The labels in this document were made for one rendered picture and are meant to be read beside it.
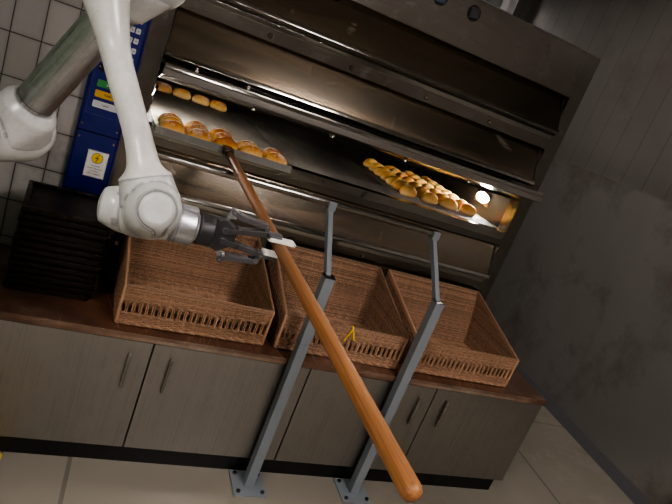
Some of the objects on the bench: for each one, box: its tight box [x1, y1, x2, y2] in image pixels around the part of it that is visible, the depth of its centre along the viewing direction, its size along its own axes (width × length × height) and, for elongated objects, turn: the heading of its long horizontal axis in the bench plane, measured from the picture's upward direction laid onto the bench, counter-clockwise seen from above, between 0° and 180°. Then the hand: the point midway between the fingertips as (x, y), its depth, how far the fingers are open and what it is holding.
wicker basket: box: [376, 269, 519, 388], centre depth 281 cm, size 49×56×28 cm
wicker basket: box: [113, 234, 276, 346], centre depth 232 cm, size 49×56×28 cm
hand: (278, 247), depth 143 cm, fingers closed on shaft, 3 cm apart
